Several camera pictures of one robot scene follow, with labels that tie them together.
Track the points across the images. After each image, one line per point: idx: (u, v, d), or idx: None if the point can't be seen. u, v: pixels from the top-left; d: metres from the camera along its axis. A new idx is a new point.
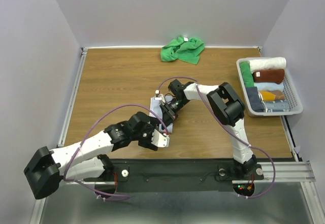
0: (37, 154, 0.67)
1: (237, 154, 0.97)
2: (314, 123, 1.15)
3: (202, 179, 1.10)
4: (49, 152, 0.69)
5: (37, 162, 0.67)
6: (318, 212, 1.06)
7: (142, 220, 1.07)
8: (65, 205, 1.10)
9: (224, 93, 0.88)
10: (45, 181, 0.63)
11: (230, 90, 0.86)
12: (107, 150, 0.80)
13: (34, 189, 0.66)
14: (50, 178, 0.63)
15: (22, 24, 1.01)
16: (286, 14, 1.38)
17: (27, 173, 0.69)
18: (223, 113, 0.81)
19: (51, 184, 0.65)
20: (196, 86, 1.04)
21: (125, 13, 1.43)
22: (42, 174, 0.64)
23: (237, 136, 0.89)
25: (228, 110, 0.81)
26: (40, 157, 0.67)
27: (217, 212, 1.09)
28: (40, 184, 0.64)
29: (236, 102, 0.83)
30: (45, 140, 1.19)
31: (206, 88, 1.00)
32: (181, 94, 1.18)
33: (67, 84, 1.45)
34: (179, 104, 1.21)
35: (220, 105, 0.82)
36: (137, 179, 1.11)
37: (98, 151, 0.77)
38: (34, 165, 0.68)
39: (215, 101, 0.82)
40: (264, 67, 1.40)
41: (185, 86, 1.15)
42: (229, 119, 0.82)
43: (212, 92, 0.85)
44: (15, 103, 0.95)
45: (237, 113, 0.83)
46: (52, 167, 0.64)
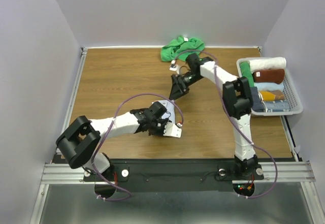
0: (76, 122, 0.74)
1: (238, 151, 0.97)
2: (313, 123, 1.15)
3: (202, 179, 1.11)
4: (87, 121, 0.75)
5: (75, 130, 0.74)
6: (318, 212, 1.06)
7: (142, 220, 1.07)
8: (65, 205, 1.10)
9: (239, 86, 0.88)
10: (85, 146, 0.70)
11: (247, 87, 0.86)
12: (131, 129, 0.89)
13: (70, 156, 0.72)
14: (90, 144, 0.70)
15: (22, 24, 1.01)
16: (286, 14, 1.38)
17: (62, 142, 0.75)
18: (231, 106, 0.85)
19: (90, 150, 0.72)
20: (215, 68, 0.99)
21: (125, 13, 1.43)
22: (82, 141, 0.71)
23: (240, 131, 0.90)
25: (237, 104, 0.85)
26: (78, 125, 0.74)
27: (217, 212, 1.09)
28: (79, 150, 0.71)
29: (247, 99, 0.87)
30: (45, 140, 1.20)
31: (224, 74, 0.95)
32: (196, 66, 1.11)
33: (67, 84, 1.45)
34: (192, 78, 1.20)
35: (232, 97, 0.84)
36: (137, 179, 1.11)
37: (126, 128, 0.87)
38: (70, 134, 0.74)
39: (228, 94, 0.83)
40: (264, 67, 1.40)
41: (202, 61, 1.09)
42: (235, 112, 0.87)
43: (228, 83, 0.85)
44: (15, 103, 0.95)
45: (245, 107, 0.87)
46: (92, 134, 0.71)
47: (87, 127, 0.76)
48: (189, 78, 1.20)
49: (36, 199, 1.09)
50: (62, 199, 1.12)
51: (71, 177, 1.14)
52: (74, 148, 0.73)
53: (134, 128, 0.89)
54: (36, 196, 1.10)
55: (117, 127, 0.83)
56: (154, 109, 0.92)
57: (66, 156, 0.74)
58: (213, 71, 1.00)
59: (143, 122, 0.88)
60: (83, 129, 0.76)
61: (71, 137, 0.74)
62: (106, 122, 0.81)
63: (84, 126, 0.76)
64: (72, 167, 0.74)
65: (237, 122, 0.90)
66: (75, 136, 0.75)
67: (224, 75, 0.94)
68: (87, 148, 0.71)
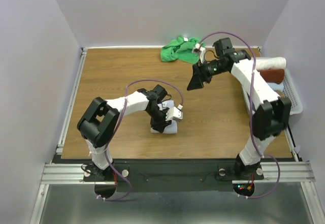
0: (94, 103, 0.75)
1: (246, 158, 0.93)
2: (313, 123, 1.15)
3: (202, 179, 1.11)
4: (103, 101, 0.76)
5: (94, 110, 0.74)
6: (319, 212, 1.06)
7: (142, 220, 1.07)
8: (65, 205, 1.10)
9: (277, 105, 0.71)
10: (108, 122, 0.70)
11: (286, 112, 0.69)
12: (141, 106, 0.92)
13: (94, 135, 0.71)
14: (112, 119, 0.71)
15: (22, 24, 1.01)
16: (286, 14, 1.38)
17: (83, 125, 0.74)
18: (262, 129, 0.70)
19: (112, 126, 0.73)
20: (252, 73, 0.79)
21: (125, 13, 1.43)
22: (103, 118, 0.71)
23: (257, 149, 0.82)
25: (268, 128, 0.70)
26: (97, 106, 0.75)
27: (217, 212, 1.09)
28: (102, 126, 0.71)
29: (281, 124, 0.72)
30: (45, 140, 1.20)
31: (263, 86, 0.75)
32: (227, 60, 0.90)
33: (67, 84, 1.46)
34: (217, 71, 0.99)
35: (264, 121, 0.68)
36: (137, 179, 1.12)
37: (138, 105, 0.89)
38: (91, 115, 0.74)
39: (264, 116, 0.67)
40: (264, 67, 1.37)
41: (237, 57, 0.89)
42: (262, 135, 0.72)
43: (268, 103, 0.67)
44: (15, 103, 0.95)
45: (274, 131, 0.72)
46: (111, 110, 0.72)
47: (104, 107, 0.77)
48: (214, 70, 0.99)
49: (36, 199, 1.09)
50: (62, 199, 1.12)
51: (71, 177, 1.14)
52: (96, 127, 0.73)
53: (143, 105, 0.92)
54: (36, 196, 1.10)
55: (130, 104, 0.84)
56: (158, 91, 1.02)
57: (89, 136, 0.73)
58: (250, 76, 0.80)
59: (152, 98, 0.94)
60: (100, 111, 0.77)
61: (92, 119, 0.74)
62: (120, 100, 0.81)
63: (101, 107, 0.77)
64: (96, 146, 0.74)
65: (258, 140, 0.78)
66: (94, 118, 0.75)
67: (261, 89, 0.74)
68: (109, 124, 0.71)
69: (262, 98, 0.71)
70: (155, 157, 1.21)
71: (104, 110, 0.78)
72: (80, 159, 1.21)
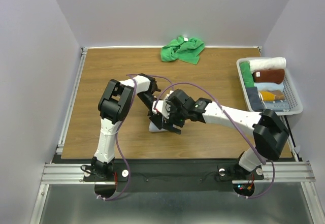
0: (110, 84, 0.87)
1: (247, 163, 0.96)
2: (313, 123, 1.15)
3: (202, 179, 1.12)
4: (117, 83, 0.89)
5: (112, 91, 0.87)
6: (319, 212, 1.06)
7: (142, 220, 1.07)
8: (65, 205, 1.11)
9: (264, 121, 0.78)
10: (126, 97, 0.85)
11: (278, 121, 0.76)
12: (145, 87, 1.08)
13: (116, 110, 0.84)
14: (130, 93, 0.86)
15: (22, 24, 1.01)
16: (286, 14, 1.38)
17: (103, 103, 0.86)
18: (273, 150, 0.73)
19: (128, 101, 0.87)
20: (224, 112, 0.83)
21: (125, 13, 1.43)
22: (123, 94, 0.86)
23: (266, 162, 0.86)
25: (277, 146, 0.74)
26: (114, 86, 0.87)
27: (217, 212, 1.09)
28: (123, 101, 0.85)
29: (282, 132, 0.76)
30: (45, 140, 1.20)
31: (240, 114, 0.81)
32: (196, 115, 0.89)
33: (67, 84, 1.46)
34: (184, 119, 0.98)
35: (270, 141, 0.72)
36: (138, 179, 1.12)
37: (143, 85, 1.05)
38: (109, 94, 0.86)
39: (266, 137, 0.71)
40: (264, 67, 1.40)
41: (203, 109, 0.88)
42: (278, 155, 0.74)
43: (260, 126, 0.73)
44: (15, 103, 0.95)
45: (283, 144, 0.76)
46: (128, 87, 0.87)
47: (119, 88, 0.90)
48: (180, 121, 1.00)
49: (36, 199, 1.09)
50: (62, 199, 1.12)
51: (71, 177, 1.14)
52: (115, 104, 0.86)
53: (146, 86, 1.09)
54: (36, 197, 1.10)
55: (139, 83, 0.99)
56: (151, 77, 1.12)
57: (110, 113, 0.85)
58: (224, 115, 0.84)
59: (153, 80, 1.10)
60: (115, 91, 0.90)
61: (110, 98, 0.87)
62: (130, 81, 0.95)
63: (116, 88, 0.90)
64: (115, 121, 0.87)
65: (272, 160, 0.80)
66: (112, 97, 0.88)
67: (243, 118, 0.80)
68: (128, 98, 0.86)
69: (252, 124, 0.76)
70: (155, 157, 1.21)
71: (119, 91, 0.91)
72: (80, 159, 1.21)
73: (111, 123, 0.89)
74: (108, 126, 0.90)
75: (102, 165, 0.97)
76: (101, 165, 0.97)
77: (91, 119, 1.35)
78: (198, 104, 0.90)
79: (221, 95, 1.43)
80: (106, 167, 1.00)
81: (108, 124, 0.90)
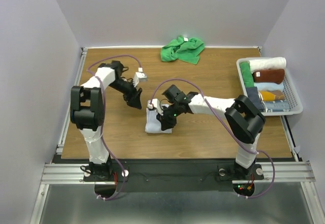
0: (73, 93, 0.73)
1: (244, 161, 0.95)
2: (313, 123, 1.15)
3: (202, 179, 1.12)
4: (80, 88, 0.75)
5: (78, 99, 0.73)
6: (319, 212, 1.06)
7: (142, 220, 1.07)
8: (65, 205, 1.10)
9: (239, 107, 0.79)
10: (97, 102, 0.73)
11: (249, 104, 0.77)
12: (111, 77, 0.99)
13: (92, 119, 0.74)
14: (99, 95, 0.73)
15: (22, 25, 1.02)
16: (286, 14, 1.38)
17: (75, 116, 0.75)
18: (245, 132, 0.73)
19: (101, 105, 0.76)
20: (205, 100, 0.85)
21: (125, 13, 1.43)
22: (91, 100, 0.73)
23: (253, 151, 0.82)
25: (249, 129, 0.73)
26: (77, 94, 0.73)
27: (217, 212, 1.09)
28: (95, 107, 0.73)
29: (257, 117, 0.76)
30: (45, 140, 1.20)
31: (219, 101, 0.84)
32: (183, 107, 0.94)
33: (67, 84, 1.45)
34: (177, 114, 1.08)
35: (241, 123, 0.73)
36: (137, 179, 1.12)
37: (108, 77, 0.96)
38: (76, 104, 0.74)
39: (235, 119, 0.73)
40: (264, 67, 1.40)
41: (189, 98, 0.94)
42: (252, 138, 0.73)
43: (230, 109, 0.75)
44: (15, 103, 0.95)
45: (259, 128, 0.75)
46: (93, 89, 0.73)
47: (85, 93, 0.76)
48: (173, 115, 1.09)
49: (36, 199, 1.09)
50: (62, 199, 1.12)
51: (71, 177, 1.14)
52: (88, 112, 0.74)
53: (112, 75, 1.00)
54: (36, 197, 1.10)
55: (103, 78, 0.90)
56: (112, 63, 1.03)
57: (88, 122, 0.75)
58: (205, 103, 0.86)
59: (117, 66, 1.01)
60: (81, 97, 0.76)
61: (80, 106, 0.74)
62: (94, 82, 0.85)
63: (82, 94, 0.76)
64: (96, 127, 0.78)
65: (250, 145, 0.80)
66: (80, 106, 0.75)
67: (220, 103, 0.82)
68: (99, 101, 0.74)
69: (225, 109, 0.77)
70: (154, 157, 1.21)
71: (85, 95, 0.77)
72: (81, 159, 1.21)
73: (93, 131, 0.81)
74: (90, 134, 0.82)
75: (102, 164, 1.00)
76: (101, 165, 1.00)
77: None
78: (187, 97, 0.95)
79: (219, 94, 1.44)
80: (107, 166, 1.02)
81: (90, 132, 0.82)
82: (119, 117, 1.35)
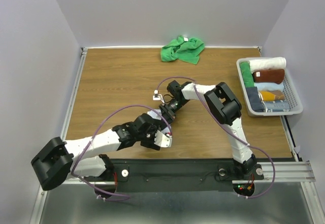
0: (51, 143, 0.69)
1: (236, 154, 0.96)
2: (313, 123, 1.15)
3: (202, 179, 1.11)
4: (62, 142, 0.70)
5: (49, 152, 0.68)
6: (319, 212, 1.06)
7: (141, 220, 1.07)
8: (65, 205, 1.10)
9: (220, 93, 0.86)
10: (57, 170, 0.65)
11: (227, 89, 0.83)
12: (113, 147, 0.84)
13: (43, 179, 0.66)
14: (64, 166, 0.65)
15: (22, 24, 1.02)
16: (286, 14, 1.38)
17: (35, 163, 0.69)
18: (220, 113, 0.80)
19: (62, 174, 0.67)
20: (193, 86, 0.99)
21: (125, 13, 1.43)
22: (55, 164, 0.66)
23: (235, 136, 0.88)
25: (224, 110, 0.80)
26: (52, 148, 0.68)
27: (217, 212, 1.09)
28: (53, 171, 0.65)
29: (233, 101, 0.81)
30: (45, 140, 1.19)
31: (204, 87, 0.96)
32: (178, 94, 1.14)
33: (67, 84, 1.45)
34: (178, 104, 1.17)
35: (217, 104, 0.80)
36: (137, 179, 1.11)
37: (107, 147, 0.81)
38: (44, 156, 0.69)
39: (211, 100, 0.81)
40: (264, 67, 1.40)
41: (183, 86, 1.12)
42: (225, 118, 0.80)
43: (208, 91, 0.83)
44: (15, 103, 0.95)
45: (234, 112, 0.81)
46: (65, 158, 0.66)
47: (62, 149, 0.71)
48: (175, 105, 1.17)
49: (36, 199, 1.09)
50: (62, 198, 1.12)
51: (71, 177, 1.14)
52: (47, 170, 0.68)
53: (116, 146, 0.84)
54: (36, 197, 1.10)
55: (95, 147, 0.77)
56: (138, 124, 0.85)
57: (39, 177, 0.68)
58: (193, 89, 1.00)
59: (126, 140, 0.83)
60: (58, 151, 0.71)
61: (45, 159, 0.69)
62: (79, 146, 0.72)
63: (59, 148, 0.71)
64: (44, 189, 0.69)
65: (230, 127, 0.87)
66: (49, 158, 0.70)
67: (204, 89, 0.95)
68: (60, 171, 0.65)
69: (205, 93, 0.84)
70: (155, 157, 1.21)
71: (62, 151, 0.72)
72: None
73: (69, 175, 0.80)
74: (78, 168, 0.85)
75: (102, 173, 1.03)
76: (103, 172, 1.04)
77: (91, 119, 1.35)
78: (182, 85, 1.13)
79: None
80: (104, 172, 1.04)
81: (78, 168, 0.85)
82: (119, 118, 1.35)
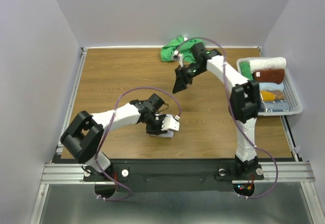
0: (78, 118, 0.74)
1: (240, 152, 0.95)
2: (313, 123, 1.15)
3: (202, 179, 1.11)
4: (88, 116, 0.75)
5: (78, 125, 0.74)
6: (318, 212, 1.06)
7: (141, 220, 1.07)
8: (65, 205, 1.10)
9: (248, 88, 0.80)
10: (90, 139, 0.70)
11: (256, 90, 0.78)
12: (133, 120, 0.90)
13: (76, 151, 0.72)
14: (95, 136, 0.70)
15: (22, 24, 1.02)
16: (286, 14, 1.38)
17: (66, 138, 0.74)
18: (238, 110, 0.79)
19: (94, 145, 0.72)
20: (223, 66, 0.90)
21: (125, 13, 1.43)
22: (87, 135, 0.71)
23: (245, 134, 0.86)
25: (244, 109, 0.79)
26: (80, 121, 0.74)
27: (217, 212, 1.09)
28: (86, 142, 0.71)
29: (255, 103, 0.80)
30: (45, 140, 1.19)
31: (233, 74, 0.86)
32: (200, 60, 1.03)
33: (67, 84, 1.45)
34: (197, 71, 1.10)
35: (239, 102, 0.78)
36: (137, 179, 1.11)
37: (128, 119, 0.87)
38: (74, 130, 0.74)
39: (236, 97, 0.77)
40: (264, 67, 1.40)
41: (208, 54, 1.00)
42: (241, 116, 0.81)
43: (238, 86, 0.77)
44: (15, 103, 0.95)
45: (252, 112, 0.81)
46: (95, 127, 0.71)
47: (90, 122, 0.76)
48: (193, 71, 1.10)
49: (36, 199, 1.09)
50: (62, 198, 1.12)
51: (71, 177, 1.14)
52: (79, 142, 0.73)
53: (134, 118, 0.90)
54: (36, 197, 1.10)
55: (119, 118, 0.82)
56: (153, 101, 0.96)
57: (73, 151, 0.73)
58: (221, 68, 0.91)
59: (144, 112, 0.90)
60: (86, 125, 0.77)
61: (76, 133, 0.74)
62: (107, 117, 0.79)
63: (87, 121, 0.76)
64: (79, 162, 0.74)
65: (242, 125, 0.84)
66: (78, 132, 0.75)
67: (233, 76, 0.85)
68: (93, 140, 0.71)
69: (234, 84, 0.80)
70: (155, 157, 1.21)
71: (90, 124, 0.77)
72: None
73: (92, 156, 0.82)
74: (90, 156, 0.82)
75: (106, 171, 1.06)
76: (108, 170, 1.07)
77: None
78: (209, 52, 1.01)
79: (219, 94, 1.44)
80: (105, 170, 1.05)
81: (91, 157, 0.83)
82: None
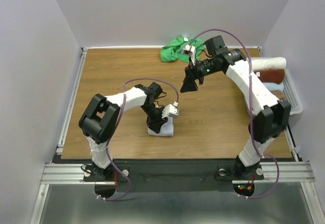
0: (93, 100, 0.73)
1: (246, 158, 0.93)
2: (313, 123, 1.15)
3: (202, 179, 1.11)
4: (103, 97, 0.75)
5: (95, 106, 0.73)
6: (319, 212, 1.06)
7: (141, 220, 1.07)
8: (65, 205, 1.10)
9: (275, 109, 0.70)
10: (109, 117, 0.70)
11: (287, 114, 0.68)
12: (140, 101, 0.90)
13: (96, 130, 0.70)
14: (114, 114, 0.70)
15: (22, 24, 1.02)
16: (286, 14, 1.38)
17: (83, 121, 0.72)
18: (261, 132, 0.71)
19: (112, 123, 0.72)
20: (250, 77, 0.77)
21: (125, 13, 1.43)
22: (104, 114, 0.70)
23: (257, 149, 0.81)
25: (267, 132, 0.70)
26: (96, 102, 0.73)
27: (217, 212, 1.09)
28: (105, 121, 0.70)
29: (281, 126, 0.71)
30: (45, 140, 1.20)
31: (261, 90, 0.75)
32: (219, 61, 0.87)
33: (67, 84, 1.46)
34: (210, 71, 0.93)
35: (265, 125, 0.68)
36: (137, 179, 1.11)
37: (137, 100, 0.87)
38: (91, 112, 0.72)
39: (264, 120, 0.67)
40: (263, 67, 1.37)
41: (231, 56, 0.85)
42: (262, 138, 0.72)
43: (268, 108, 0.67)
44: (15, 103, 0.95)
45: (273, 134, 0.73)
46: (112, 105, 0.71)
47: (104, 104, 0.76)
48: (206, 71, 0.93)
49: (36, 199, 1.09)
50: (62, 198, 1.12)
51: (71, 177, 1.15)
52: (98, 123, 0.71)
53: (142, 99, 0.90)
54: (36, 197, 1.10)
55: (130, 99, 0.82)
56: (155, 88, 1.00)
57: (91, 132, 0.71)
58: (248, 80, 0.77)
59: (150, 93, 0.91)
60: (100, 107, 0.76)
61: (93, 115, 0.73)
62: (120, 97, 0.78)
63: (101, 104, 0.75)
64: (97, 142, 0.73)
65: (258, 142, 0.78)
66: (95, 114, 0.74)
67: (260, 93, 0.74)
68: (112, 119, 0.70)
69: (262, 104, 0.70)
70: (154, 157, 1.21)
71: (104, 107, 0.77)
72: (81, 159, 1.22)
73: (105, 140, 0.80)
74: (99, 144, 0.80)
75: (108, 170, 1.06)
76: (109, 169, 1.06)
77: None
78: (231, 53, 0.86)
79: (219, 94, 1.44)
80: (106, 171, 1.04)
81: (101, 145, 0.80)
82: None
